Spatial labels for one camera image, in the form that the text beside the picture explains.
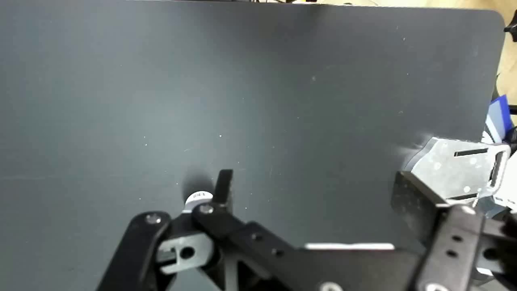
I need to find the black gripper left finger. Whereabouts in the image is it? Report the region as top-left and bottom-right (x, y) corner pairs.
(96, 169), (301, 291)

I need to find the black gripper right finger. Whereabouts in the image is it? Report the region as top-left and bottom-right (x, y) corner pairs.
(390, 137), (517, 291)

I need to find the white plastic bottle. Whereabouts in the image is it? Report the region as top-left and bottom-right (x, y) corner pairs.
(185, 190), (213, 208)

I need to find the blue and white object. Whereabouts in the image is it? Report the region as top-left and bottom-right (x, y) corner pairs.
(484, 95), (513, 142)

